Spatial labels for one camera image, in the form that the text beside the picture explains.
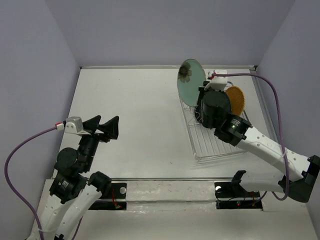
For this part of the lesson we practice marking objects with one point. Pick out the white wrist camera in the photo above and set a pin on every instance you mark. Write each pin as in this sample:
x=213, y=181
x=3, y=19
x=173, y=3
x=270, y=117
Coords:
x=73, y=125
x=217, y=83

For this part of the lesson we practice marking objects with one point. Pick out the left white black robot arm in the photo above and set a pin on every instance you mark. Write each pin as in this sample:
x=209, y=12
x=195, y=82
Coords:
x=71, y=194

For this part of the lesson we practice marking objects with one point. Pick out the metal wire dish rack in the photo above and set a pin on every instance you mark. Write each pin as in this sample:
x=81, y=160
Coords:
x=201, y=134

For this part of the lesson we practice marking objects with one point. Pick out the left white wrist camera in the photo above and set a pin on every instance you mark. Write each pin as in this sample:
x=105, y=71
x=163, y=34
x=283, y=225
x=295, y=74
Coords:
x=73, y=125

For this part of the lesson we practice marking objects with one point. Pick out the light green floral plate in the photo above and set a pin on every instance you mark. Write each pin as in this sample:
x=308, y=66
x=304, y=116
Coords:
x=191, y=76

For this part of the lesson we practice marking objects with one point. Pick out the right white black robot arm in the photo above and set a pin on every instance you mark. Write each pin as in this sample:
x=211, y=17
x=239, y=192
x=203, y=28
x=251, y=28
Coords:
x=148, y=143

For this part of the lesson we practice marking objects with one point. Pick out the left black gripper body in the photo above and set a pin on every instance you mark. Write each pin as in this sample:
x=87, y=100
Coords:
x=89, y=143

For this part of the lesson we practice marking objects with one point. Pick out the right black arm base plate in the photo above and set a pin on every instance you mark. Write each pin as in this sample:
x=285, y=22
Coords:
x=228, y=198

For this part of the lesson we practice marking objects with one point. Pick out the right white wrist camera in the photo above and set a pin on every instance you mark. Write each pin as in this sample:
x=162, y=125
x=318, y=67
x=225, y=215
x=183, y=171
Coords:
x=217, y=83

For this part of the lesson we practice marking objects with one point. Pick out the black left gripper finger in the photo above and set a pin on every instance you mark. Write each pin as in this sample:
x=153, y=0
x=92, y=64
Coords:
x=92, y=124
x=110, y=129

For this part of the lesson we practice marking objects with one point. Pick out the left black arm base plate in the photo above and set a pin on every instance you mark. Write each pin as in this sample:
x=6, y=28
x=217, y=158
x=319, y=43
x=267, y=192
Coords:
x=113, y=200

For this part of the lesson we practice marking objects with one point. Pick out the round woven wicker plate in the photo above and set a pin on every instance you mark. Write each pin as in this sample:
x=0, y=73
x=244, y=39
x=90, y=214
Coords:
x=237, y=100

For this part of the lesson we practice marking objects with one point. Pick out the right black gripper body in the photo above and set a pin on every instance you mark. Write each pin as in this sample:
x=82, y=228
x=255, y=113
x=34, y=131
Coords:
x=201, y=90

